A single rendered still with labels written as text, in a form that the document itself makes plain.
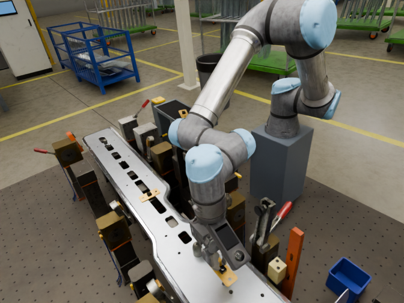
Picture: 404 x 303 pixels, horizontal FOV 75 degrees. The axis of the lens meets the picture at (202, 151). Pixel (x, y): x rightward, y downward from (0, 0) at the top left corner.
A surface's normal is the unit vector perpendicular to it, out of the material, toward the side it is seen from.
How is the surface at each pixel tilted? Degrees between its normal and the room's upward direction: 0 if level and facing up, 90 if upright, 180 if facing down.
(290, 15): 64
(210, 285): 0
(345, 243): 0
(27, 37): 90
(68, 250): 0
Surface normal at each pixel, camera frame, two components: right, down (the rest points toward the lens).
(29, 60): 0.65, 0.39
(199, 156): -0.11, -0.84
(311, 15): -0.55, 0.02
